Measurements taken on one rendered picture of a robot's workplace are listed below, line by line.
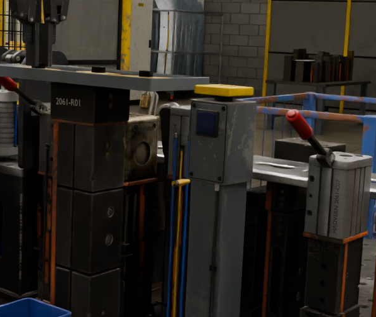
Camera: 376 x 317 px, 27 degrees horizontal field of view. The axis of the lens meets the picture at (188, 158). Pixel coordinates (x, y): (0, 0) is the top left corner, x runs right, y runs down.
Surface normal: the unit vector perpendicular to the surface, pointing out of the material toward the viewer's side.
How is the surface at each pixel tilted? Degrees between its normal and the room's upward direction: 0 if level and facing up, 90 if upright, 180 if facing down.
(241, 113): 90
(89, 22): 92
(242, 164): 90
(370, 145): 90
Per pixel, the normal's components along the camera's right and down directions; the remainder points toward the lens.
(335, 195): -0.62, 0.09
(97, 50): 0.88, 0.14
